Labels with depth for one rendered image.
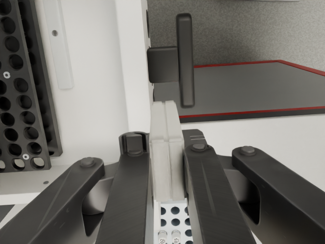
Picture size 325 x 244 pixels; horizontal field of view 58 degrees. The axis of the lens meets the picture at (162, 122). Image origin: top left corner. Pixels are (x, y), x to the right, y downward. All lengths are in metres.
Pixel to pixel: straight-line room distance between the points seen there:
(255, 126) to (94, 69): 0.23
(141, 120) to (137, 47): 0.05
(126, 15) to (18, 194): 0.20
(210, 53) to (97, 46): 0.88
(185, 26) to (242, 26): 0.95
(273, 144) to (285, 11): 0.84
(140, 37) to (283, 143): 0.29
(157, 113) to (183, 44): 0.08
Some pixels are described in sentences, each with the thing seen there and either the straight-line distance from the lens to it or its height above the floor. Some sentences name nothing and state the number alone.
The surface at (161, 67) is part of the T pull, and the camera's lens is 0.23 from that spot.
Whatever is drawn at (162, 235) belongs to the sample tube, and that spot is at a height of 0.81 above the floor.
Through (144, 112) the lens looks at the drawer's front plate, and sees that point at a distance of 0.22.
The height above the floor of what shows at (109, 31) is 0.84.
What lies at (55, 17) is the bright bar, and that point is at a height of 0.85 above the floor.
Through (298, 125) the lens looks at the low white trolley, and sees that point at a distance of 0.44.
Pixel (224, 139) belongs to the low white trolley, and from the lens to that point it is 0.42.
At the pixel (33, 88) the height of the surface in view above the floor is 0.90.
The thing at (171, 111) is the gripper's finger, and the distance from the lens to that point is 0.16.
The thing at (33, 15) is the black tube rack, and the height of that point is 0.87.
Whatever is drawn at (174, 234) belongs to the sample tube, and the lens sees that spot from 0.44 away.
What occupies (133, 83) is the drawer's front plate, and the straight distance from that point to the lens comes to 0.22.
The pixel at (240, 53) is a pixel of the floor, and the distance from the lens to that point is 1.19.
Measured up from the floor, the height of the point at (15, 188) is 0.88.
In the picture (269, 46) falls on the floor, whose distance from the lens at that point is 1.22.
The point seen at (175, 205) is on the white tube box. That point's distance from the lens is 0.42.
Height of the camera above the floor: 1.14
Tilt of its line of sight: 72 degrees down
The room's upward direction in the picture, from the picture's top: 179 degrees clockwise
